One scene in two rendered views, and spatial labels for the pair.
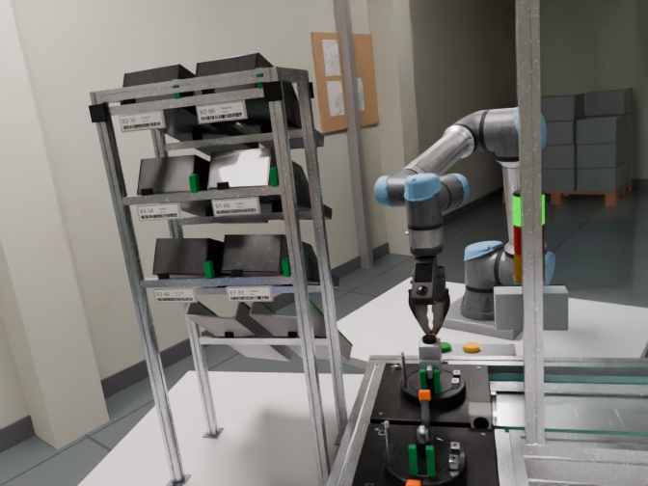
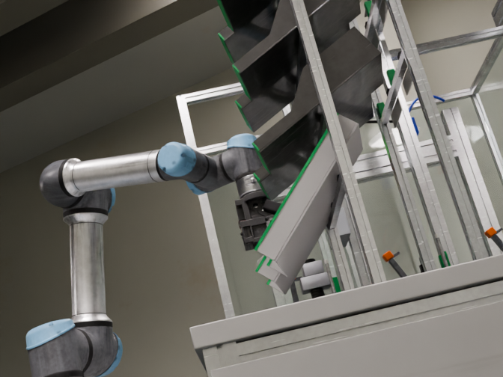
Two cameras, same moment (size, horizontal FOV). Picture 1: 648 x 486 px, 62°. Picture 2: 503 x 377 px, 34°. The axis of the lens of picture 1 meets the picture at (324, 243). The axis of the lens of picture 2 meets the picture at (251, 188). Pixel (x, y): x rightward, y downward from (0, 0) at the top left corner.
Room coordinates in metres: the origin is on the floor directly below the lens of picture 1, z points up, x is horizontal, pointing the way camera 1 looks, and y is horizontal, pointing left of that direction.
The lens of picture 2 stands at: (1.74, 1.49, 0.65)
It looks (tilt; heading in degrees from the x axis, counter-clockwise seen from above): 20 degrees up; 251
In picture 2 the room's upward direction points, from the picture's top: 14 degrees counter-clockwise
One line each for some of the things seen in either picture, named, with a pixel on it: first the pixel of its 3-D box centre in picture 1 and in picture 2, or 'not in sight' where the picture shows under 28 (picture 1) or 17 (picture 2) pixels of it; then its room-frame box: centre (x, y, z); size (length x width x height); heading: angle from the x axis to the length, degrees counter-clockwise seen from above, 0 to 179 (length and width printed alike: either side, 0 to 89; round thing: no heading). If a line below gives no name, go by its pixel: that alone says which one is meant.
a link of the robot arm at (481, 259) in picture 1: (485, 262); (55, 350); (1.62, -0.50, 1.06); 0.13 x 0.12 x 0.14; 47
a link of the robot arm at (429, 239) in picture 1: (424, 236); (253, 188); (1.13, -0.22, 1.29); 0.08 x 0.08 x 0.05
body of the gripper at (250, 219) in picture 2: (428, 270); (258, 221); (1.14, -0.22, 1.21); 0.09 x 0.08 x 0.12; 164
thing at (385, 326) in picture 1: (478, 331); not in sight; (1.58, -0.46, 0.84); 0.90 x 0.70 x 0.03; 49
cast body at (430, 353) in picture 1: (429, 354); (316, 274); (1.04, -0.20, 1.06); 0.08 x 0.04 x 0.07; 165
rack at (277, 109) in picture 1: (236, 287); (358, 117); (1.03, 0.18, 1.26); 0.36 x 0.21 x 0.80; 74
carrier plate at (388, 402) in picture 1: (433, 392); not in sight; (1.05, -0.20, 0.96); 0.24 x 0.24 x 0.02; 74
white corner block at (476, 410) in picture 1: (480, 417); not in sight; (0.93, -0.27, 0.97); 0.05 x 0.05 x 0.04; 74
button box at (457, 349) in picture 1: (472, 360); not in sight; (1.24, -0.34, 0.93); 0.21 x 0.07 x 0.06; 74
